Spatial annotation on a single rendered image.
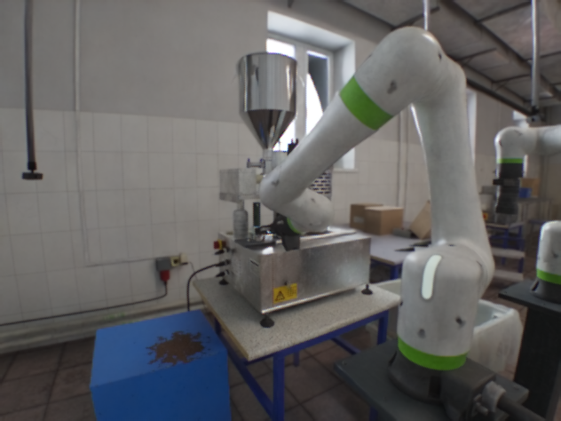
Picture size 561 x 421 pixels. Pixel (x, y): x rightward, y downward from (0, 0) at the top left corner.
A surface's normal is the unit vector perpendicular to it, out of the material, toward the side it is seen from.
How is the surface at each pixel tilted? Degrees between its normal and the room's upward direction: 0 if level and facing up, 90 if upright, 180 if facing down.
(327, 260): 90
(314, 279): 90
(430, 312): 90
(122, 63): 90
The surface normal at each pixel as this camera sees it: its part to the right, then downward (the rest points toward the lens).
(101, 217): 0.51, 0.11
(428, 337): -0.62, 0.09
